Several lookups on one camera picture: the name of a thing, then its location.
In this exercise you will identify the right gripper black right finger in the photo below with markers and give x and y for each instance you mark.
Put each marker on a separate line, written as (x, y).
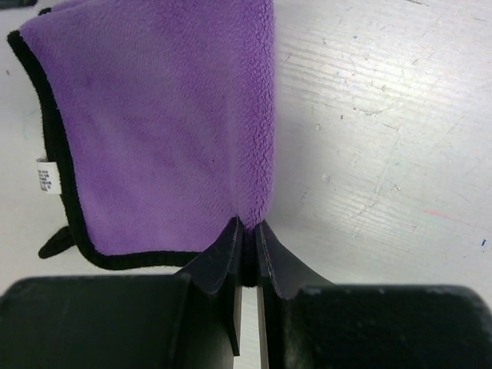
(280, 276)

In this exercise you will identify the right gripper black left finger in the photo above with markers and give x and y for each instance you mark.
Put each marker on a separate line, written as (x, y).
(210, 324)

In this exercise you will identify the purple microfiber towel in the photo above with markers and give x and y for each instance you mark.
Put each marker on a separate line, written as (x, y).
(159, 119)

